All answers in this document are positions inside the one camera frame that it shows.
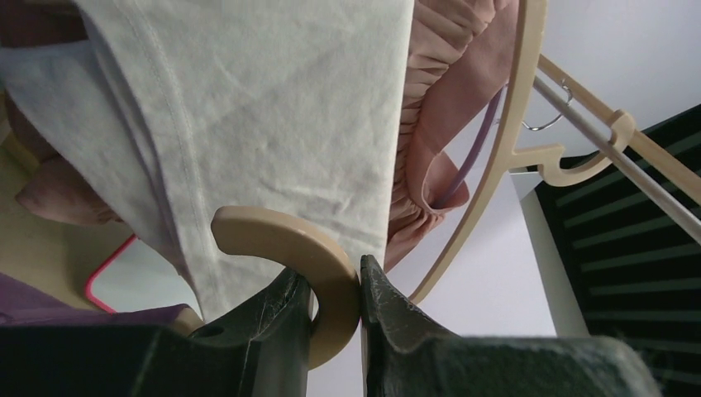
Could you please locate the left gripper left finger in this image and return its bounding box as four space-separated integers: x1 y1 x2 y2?
1 270 311 396

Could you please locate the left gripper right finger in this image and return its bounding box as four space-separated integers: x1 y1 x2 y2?
360 255 661 396

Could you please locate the pink garment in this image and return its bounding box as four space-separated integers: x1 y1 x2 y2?
4 1 519 270

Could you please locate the wooden hanger with shirt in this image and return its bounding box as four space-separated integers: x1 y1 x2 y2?
211 206 360 370

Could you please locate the wooden clothes rack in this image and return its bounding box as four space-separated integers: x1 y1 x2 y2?
532 53 701 246

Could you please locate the grey white t-shirt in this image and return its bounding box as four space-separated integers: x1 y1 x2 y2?
1 1 413 322

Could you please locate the whiteboard with pink frame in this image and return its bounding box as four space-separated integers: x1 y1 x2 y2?
84 236 202 315

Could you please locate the purple shirt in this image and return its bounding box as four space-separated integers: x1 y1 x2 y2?
1 274 204 335

